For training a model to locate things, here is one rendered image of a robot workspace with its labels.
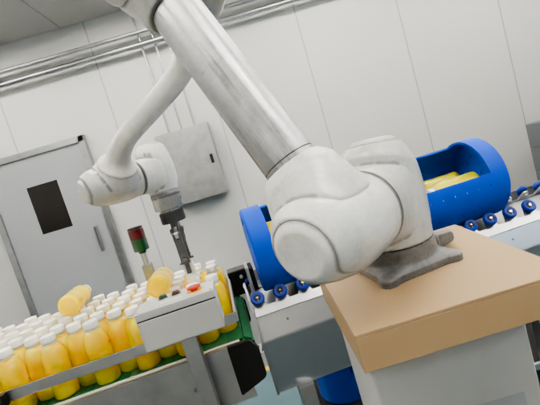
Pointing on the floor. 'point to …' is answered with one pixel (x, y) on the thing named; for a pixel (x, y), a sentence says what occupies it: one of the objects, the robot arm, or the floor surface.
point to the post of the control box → (200, 371)
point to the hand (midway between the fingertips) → (190, 272)
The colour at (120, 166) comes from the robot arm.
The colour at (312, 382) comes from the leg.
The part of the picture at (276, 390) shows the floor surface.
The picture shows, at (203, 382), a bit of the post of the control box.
